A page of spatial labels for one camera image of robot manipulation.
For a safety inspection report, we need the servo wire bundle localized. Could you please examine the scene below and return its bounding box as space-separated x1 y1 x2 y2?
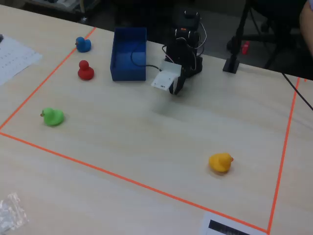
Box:
195 21 208 54

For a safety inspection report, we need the white paper with black bar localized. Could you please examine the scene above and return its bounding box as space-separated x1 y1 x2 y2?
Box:
199 211 267 235

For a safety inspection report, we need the yellow rubber duck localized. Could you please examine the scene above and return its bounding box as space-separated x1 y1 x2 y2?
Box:
208 153 234 174

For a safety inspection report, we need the blue plastic box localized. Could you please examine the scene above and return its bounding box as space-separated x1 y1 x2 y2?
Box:
110 26 147 82

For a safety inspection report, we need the white printed paper sheet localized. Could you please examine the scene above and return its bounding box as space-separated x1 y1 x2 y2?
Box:
0 35 44 86

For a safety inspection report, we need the black camera cable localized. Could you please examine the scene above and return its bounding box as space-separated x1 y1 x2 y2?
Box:
131 47 162 71

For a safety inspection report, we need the blue rubber duck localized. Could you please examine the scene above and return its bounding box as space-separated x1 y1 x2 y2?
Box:
75 36 92 53

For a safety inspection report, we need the orange tape rectangle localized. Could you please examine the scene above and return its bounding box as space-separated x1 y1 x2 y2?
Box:
0 26 301 235

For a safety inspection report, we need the green rubber duck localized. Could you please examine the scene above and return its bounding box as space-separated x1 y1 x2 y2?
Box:
40 107 65 127

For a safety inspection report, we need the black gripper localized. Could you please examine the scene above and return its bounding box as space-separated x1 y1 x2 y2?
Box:
169 64 190 96

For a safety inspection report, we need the person forearm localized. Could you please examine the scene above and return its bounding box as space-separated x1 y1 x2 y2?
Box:
299 0 313 55

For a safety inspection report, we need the black office chair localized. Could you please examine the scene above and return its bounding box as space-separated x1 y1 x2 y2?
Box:
251 0 313 70

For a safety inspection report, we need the red rubber duck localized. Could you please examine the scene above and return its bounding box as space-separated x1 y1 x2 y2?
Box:
77 60 95 81

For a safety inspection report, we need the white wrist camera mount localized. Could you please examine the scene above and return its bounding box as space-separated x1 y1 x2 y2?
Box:
151 61 183 92

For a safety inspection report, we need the dark cart with caster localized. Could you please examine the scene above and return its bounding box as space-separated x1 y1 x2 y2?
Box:
24 0 101 24

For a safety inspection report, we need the clear plastic bag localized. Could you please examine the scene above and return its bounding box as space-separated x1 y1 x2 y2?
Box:
0 192 29 233

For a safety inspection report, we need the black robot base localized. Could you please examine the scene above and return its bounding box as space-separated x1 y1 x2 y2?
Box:
185 56 203 78

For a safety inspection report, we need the black camera stand with clamp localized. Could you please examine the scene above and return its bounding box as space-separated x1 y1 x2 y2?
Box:
223 0 254 73

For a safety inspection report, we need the black cable across table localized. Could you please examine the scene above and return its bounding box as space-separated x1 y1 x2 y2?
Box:
281 72 313 111

